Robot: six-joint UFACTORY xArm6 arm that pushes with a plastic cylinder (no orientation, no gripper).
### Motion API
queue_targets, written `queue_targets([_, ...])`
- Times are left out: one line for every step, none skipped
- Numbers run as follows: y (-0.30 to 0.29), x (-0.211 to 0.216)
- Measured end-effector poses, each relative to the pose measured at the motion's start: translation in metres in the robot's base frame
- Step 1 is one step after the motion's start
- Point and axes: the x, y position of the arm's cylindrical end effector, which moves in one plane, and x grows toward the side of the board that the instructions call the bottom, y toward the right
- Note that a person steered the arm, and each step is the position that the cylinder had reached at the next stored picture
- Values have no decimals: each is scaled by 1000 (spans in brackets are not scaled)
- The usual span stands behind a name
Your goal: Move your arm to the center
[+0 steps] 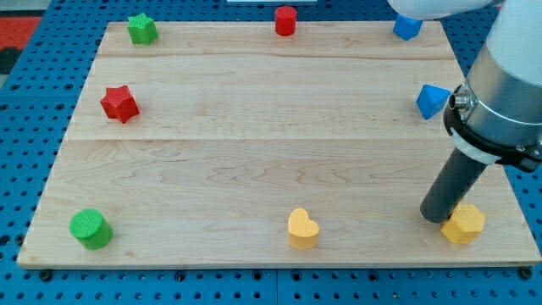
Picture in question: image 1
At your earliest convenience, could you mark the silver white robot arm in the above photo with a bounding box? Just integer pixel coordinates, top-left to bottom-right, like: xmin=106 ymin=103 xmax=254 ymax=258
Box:
xmin=444 ymin=0 xmax=541 ymax=172

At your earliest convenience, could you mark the light wooden board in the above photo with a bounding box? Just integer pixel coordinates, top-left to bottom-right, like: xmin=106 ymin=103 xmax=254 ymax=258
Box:
xmin=18 ymin=21 xmax=541 ymax=269

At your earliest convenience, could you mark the yellow heart block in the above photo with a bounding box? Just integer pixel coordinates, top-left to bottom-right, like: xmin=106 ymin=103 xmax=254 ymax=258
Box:
xmin=287 ymin=208 xmax=320 ymax=249

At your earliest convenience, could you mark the red cylinder block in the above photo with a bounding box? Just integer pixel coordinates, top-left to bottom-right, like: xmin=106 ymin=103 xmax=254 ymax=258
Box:
xmin=274 ymin=6 xmax=297 ymax=36

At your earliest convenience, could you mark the red star block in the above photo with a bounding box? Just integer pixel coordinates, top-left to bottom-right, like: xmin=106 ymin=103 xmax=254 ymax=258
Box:
xmin=100 ymin=85 xmax=140 ymax=124

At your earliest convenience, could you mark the blue triangular block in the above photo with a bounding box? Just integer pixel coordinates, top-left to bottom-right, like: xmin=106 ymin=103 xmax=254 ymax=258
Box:
xmin=416 ymin=84 xmax=451 ymax=119

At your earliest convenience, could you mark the green star block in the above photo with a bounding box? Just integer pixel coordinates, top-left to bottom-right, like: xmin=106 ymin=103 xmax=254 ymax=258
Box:
xmin=128 ymin=13 xmax=158 ymax=45

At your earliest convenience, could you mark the blue cube block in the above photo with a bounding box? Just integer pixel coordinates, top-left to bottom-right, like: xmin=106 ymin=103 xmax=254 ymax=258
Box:
xmin=393 ymin=14 xmax=423 ymax=41

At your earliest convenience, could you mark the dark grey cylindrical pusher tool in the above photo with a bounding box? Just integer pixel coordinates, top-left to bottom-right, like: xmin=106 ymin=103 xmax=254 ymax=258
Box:
xmin=420 ymin=148 xmax=487 ymax=224

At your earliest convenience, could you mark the green cylinder block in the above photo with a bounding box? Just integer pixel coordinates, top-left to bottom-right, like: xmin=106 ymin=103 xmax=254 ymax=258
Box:
xmin=69 ymin=208 xmax=113 ymax=250

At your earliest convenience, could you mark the yellow hexagon block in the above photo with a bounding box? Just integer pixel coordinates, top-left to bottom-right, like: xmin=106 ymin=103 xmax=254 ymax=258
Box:
xmin=440 ymin=204 xmax=486 ymax=244

